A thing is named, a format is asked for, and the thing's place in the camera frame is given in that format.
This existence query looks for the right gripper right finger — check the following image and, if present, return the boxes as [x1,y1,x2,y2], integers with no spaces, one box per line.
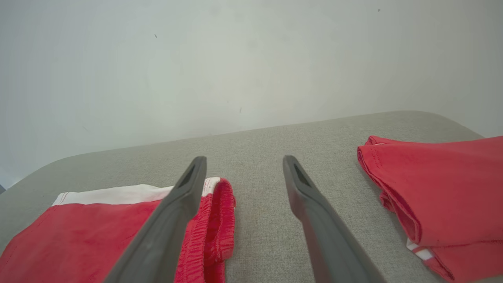
[283,155,387,283]

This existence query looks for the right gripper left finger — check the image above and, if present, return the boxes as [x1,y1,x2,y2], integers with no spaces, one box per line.
[103,156,207,283]

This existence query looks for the red shorts white trim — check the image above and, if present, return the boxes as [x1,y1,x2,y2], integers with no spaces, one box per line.
[0,177,236,283]

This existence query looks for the red basketball jersey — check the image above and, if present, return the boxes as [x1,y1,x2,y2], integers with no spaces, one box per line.
[357,136,503,281]

